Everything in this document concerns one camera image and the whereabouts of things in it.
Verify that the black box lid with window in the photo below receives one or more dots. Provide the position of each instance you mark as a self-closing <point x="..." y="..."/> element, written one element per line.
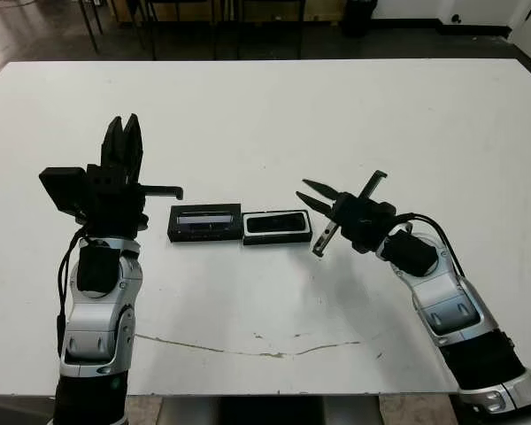
<point x="203" y="223"/>

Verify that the black box base white insert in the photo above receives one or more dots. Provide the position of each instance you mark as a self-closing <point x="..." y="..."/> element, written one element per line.
<point x="276" y="239"/>

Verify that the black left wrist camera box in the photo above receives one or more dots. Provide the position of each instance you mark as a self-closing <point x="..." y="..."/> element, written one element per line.
<point x="64" y="190"/>

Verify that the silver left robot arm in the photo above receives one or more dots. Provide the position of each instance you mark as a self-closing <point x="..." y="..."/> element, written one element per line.
<point x="99" y="310"/>

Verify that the black round door stopper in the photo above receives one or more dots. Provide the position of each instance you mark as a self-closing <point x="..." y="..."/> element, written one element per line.
<point x="456" y="18"/>

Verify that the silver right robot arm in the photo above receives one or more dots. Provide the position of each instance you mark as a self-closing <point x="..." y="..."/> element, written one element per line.
<point x="460" y="319"/>

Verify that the black chair mesh backrest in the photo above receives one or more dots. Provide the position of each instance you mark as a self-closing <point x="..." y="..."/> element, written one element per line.
<point x="153" y="35"/>

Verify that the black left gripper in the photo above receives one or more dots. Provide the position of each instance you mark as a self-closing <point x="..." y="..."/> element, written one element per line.
<point x="113" y="203"/>

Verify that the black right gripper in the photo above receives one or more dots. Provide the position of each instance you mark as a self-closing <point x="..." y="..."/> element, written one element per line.
<point x="363" y="219"/>

